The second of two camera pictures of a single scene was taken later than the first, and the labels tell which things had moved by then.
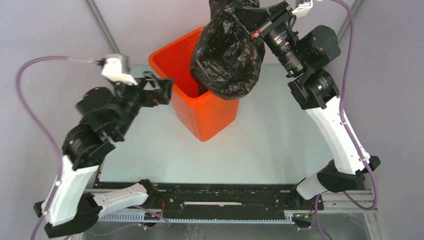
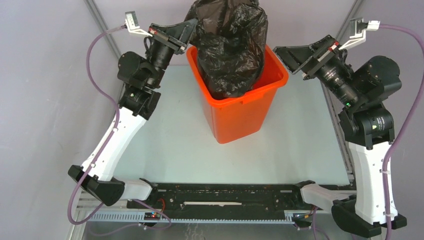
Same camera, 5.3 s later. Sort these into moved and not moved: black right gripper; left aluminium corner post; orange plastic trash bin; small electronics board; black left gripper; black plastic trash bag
Moved: black plastic trash bag; black left gripper; orange plastic trash bin; black right gripper
Not moved: left aluminium corner post; small electronics board
